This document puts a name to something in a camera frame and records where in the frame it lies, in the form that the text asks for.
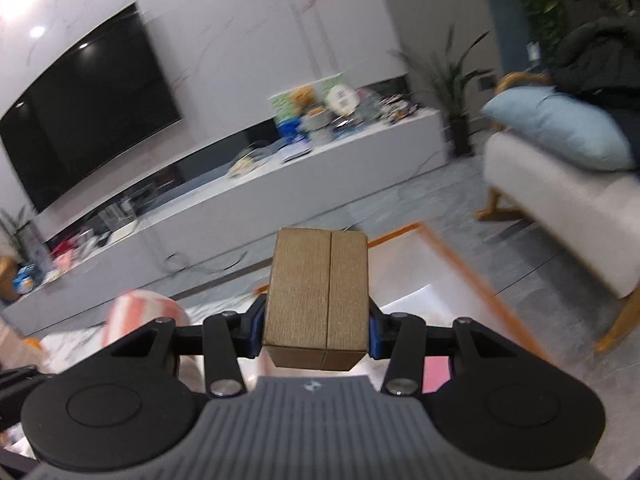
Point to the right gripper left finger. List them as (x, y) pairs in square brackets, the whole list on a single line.
[(228, 336)]

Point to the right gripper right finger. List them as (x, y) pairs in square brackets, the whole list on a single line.
[(400, 338)]

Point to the brown cardboard box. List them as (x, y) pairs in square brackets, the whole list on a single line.
[(317, 310)]

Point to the crocheted white bunny toy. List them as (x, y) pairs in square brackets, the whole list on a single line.
[(132, 310)]

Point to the orange storage box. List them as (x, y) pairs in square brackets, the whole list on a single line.
[(412, 270)]

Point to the white marble tv console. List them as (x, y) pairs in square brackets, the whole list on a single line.
[(228, 213)]

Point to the white power strip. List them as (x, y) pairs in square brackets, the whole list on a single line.
[(245, 165)]

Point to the white rocking armchair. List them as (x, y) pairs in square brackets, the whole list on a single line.
[(594, 215)]

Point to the teddy bear in basket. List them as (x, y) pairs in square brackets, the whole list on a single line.
[(312, 113)]

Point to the round white paper fan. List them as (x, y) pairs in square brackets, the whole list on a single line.
[(342, 100)]

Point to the green illustrated card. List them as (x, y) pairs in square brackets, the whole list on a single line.
[(282, 107)]

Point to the light blue pillow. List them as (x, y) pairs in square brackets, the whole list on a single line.
[(575, 131)]

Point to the potted green plant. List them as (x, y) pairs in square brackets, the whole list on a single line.
[(447, 78)]

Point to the black television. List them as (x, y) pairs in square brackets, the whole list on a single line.
[(101, 97)]

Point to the black jacket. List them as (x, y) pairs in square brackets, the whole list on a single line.
[(598, 63)]

